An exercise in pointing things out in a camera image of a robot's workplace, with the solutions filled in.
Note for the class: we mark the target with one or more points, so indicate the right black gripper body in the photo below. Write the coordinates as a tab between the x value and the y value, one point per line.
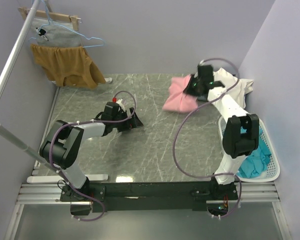
200	83

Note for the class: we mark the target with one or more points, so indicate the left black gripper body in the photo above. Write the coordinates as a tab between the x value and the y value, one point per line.
120	121

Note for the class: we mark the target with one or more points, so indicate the pink t shirt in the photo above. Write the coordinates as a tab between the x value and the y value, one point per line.
178	101

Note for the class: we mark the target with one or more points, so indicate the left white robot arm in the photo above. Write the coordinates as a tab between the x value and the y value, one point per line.
61	146

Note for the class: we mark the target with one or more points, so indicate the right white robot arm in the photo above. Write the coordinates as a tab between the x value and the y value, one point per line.
227	94

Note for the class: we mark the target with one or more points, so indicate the white folded t shirt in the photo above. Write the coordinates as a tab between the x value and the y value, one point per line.
239	92

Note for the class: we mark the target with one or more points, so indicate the mustard brown hanging garment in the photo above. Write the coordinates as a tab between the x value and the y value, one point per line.
68	66

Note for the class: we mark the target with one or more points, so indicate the black base beam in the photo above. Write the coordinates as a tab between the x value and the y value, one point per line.
138	196

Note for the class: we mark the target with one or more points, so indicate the teal t shirt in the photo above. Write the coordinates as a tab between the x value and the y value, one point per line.
257	162

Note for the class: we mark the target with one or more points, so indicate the white plastic laundry basket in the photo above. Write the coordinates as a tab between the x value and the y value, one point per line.
269	175

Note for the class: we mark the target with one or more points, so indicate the grey hanging garment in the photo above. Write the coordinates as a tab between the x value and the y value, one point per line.
54	34

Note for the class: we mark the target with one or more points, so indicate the white clothes rack pole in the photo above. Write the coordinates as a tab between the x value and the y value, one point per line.
27	99

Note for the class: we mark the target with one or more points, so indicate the wooden clip hanger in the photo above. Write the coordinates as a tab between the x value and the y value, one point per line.
74	20

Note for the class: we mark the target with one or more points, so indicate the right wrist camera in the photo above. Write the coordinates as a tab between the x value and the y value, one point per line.
202	62

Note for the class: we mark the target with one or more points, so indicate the light blue wire hanger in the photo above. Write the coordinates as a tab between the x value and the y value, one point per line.
87	42

